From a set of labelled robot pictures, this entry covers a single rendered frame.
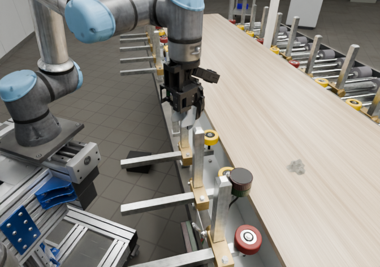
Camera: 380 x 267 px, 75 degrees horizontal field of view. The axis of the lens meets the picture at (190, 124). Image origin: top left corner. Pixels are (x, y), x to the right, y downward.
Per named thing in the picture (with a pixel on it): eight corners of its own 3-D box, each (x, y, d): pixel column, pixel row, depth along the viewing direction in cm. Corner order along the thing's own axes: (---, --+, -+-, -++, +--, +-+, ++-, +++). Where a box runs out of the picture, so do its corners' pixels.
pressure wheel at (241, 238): (236, 270, 77) (241, 251, 70) (228, 245, 83) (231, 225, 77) (260, 264, 79) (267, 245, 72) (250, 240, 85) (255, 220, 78)
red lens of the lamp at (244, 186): (233, 192, 62) (234, 186, 61) (225, 175, 67) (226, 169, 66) (255, 188, 63) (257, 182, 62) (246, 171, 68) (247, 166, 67)
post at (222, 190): (210, 274, 89) (219, 185, 61) (207, 264, 92) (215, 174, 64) (219, 272, 90) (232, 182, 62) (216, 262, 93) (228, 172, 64)
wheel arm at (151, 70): (121, 77, 192) (120, 72, 189) (121, 75, 194) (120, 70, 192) (176, 72, 200) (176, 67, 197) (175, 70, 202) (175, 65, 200)
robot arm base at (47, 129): (7, 141, 90) (-6, 118, 84) (40, 119, 102) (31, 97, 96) (39, 150, 86) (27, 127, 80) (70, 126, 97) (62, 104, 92)
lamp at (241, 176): (226, 234, 73) (233, 185, 61) (220, 218, 78) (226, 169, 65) (245, 230, 75) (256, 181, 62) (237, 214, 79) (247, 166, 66)
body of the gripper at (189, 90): (160, 104, 63) (156, 59, 56) (184, 93, 68) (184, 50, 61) (181, 117, 59) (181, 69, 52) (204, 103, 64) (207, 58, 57)
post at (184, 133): (182, 176, 130) (180, 95, 102) (181, 171, 133) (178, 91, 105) (189, 175, 131) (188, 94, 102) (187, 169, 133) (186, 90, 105)
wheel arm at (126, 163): (121, 171, 113) (120, 164, 111) (121, 165, 116) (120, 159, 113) (213, 156, 121) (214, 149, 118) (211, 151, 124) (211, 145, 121)
